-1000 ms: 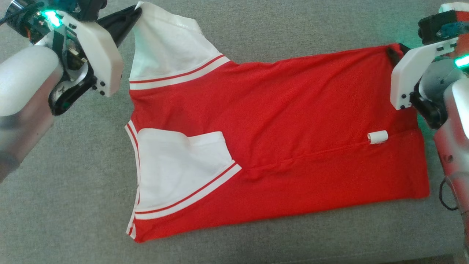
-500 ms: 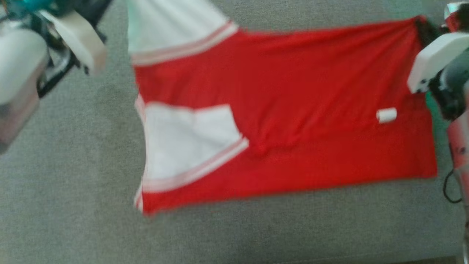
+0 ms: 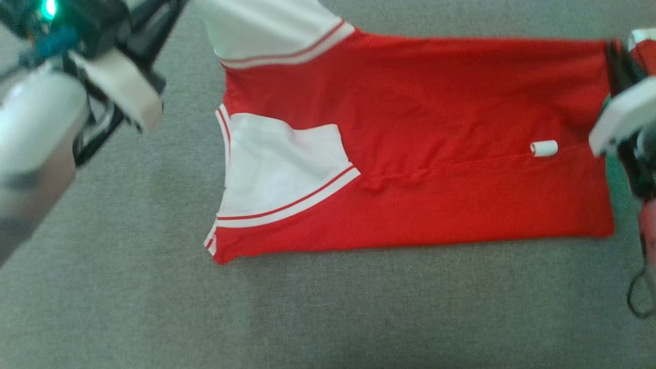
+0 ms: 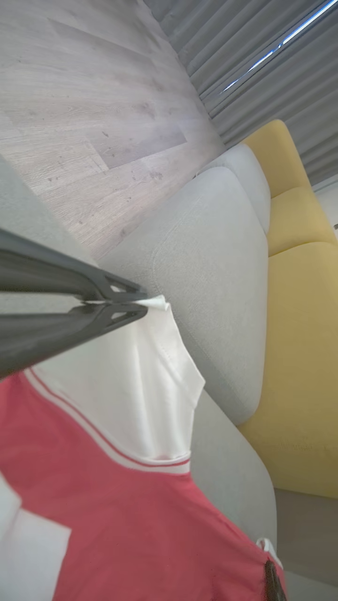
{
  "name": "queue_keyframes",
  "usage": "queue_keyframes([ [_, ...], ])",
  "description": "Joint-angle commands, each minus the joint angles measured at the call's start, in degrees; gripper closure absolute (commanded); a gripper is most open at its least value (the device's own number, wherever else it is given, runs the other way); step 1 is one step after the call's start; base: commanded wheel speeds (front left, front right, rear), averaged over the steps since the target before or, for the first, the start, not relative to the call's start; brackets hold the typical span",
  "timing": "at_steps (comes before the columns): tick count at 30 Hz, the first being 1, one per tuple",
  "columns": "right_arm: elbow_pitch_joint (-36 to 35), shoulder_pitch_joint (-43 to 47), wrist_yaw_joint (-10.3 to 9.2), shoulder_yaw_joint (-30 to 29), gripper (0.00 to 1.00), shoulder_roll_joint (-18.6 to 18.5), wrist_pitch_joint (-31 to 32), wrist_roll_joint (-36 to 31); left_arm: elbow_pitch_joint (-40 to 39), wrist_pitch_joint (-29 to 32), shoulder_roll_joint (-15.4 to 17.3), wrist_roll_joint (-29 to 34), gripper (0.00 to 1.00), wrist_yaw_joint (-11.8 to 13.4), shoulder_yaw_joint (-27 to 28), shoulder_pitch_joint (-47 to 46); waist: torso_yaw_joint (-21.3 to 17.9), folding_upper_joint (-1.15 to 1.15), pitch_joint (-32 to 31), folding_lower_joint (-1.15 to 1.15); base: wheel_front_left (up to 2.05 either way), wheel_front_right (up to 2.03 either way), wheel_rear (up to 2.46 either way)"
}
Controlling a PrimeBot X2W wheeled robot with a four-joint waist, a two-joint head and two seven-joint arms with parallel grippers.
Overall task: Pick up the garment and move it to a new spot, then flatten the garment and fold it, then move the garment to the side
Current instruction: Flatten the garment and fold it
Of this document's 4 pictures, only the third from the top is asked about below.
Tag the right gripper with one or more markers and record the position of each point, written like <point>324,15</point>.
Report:
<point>622,113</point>

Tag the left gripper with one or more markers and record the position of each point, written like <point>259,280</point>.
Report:
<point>123,87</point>

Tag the red and white jersey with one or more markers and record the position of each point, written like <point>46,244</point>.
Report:
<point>435,128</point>

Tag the folded red garment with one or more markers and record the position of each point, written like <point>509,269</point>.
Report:
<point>644,51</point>

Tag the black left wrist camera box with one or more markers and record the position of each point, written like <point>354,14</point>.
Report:
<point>97,25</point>

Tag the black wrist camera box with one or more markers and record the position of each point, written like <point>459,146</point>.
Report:
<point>640,164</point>
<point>97,25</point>

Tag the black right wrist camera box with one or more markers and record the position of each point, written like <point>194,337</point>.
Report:
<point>640,164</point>

